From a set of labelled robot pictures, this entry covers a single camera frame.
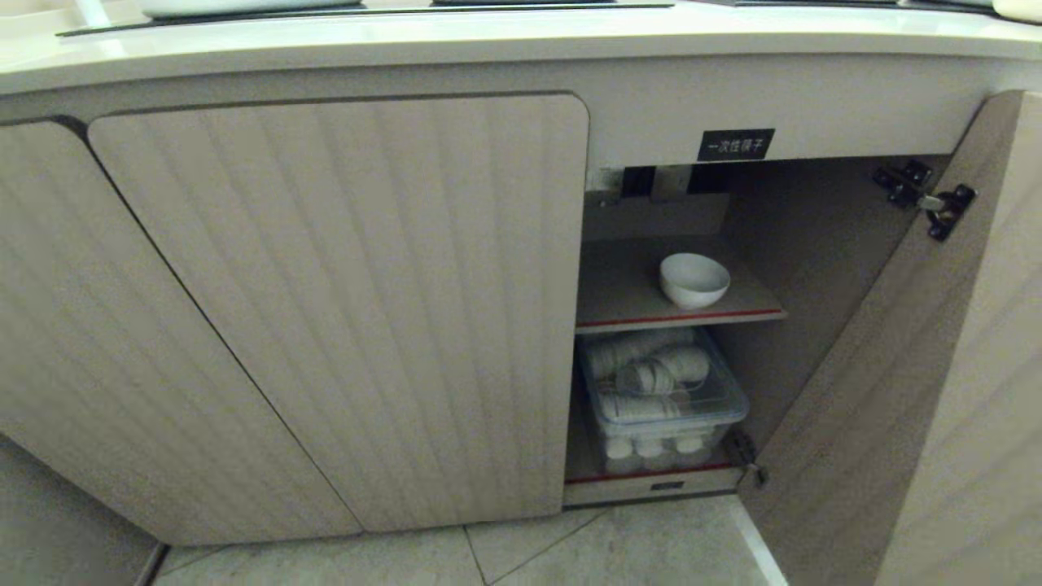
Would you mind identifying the beige ribbed cabinet door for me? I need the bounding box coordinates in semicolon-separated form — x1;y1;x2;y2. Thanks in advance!
0;119;364;547
87;93;590;534

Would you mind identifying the stack of white paper cups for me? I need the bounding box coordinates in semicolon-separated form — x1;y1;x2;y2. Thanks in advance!
598;394;681;422
586;328;695;382
616;346;711;396

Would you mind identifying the open wooden cabinet door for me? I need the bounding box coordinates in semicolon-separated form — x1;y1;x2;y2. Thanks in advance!
737;90;1042;586

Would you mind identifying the beige kitchen cabinet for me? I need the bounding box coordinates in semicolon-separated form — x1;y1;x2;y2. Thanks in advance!
0;54;1042;586

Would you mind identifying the wooden cabinet shelf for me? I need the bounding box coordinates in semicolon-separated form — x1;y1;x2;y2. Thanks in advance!
576;234;787;335

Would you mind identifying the black label plate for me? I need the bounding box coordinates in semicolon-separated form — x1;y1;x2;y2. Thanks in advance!
698;129;776;162

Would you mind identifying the black metal door hinge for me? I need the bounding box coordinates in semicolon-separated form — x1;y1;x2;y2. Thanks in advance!
729;433;769;489
873;160;977;243

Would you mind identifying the white ceramic bowl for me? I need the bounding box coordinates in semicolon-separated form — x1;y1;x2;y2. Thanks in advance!
659;252;731;311

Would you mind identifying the clear plastic storage bin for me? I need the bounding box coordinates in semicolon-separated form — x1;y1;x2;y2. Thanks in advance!
577;327;751;476

